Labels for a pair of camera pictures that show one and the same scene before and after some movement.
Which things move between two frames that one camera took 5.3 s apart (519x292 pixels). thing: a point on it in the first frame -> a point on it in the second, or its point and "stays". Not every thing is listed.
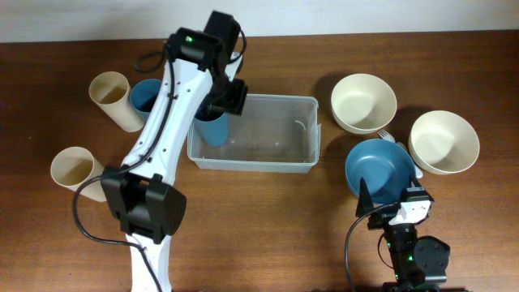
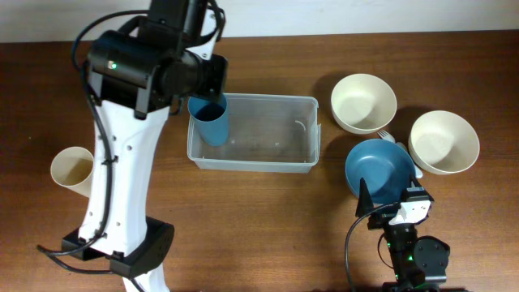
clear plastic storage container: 274,134 stays
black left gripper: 235,100 -> 217,85
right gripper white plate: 364,203 stays
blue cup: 213,132 stays
